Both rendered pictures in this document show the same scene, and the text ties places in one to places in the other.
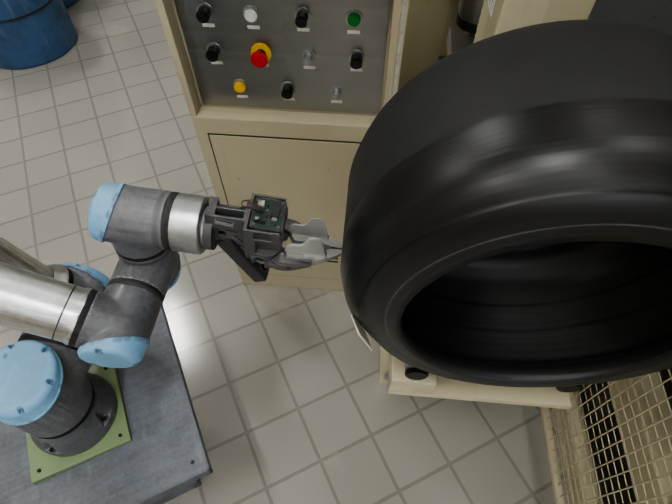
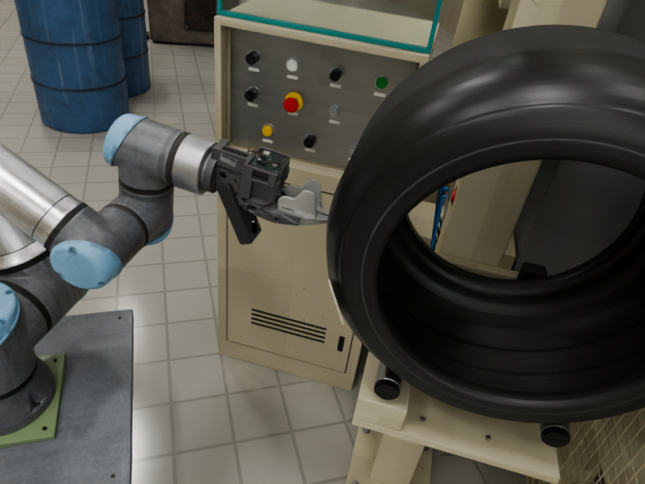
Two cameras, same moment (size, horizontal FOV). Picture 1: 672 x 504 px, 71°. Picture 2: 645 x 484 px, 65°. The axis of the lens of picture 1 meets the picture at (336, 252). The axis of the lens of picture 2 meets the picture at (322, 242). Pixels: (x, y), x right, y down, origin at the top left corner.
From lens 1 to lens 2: 0.30 m
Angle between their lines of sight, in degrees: 19
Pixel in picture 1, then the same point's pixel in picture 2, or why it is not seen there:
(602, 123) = (577, 57)
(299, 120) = (315, 170)
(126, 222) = (140, 141)
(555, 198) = (532, 108)
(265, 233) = (264, 171)
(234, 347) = (190, 416)
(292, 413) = not seen: outside the picture
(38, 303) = (35, 191)
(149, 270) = (143, 205)
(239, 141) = not seen: hidden behind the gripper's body
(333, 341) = (301, 433)
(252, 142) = not seen: hidden behind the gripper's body
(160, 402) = (99, 407)
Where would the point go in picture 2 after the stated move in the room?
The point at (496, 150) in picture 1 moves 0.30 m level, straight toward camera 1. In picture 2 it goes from (484, 73) to (346, 160)
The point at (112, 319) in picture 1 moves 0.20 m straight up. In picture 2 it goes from (95, 229) to (71, 99)
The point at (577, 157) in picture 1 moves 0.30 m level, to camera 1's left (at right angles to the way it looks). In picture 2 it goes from (553, 75) to (276, 30)
